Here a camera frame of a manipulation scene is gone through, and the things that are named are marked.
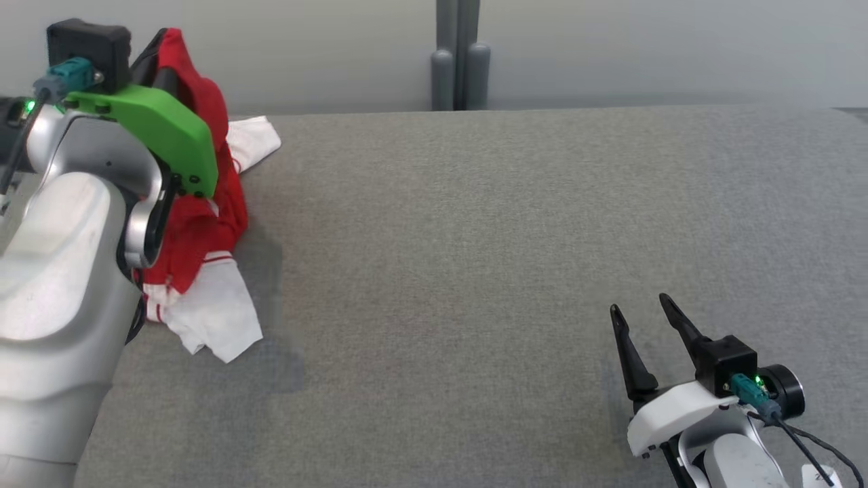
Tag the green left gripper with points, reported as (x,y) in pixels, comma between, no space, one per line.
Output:
(169,132)

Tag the red white basketball jersey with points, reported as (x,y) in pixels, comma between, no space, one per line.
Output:
(217,312)

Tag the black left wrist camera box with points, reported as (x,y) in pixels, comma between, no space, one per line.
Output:
(88,44)

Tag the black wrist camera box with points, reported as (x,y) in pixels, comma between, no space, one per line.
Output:
(725,359)
(88,44)

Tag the grey cylindrical post cap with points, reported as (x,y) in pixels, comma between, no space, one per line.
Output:
(478,74)
(442,78)

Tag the grey fabric sofa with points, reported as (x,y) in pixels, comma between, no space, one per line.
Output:
(475,271)

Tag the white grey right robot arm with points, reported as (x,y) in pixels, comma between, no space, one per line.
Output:
(739,461)

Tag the grey vertical frame post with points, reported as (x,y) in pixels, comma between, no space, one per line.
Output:
(461,27)

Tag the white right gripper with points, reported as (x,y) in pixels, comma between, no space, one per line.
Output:
(671,410)

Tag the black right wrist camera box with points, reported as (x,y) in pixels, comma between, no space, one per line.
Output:
(725,359)

